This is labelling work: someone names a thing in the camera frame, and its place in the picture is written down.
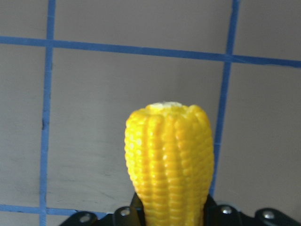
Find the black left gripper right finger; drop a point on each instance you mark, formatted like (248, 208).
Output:
(208, 212)

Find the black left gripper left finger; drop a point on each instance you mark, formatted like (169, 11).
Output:
(138, 206)

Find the yellow corn cob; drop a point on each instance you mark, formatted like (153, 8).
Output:
(169, 154)

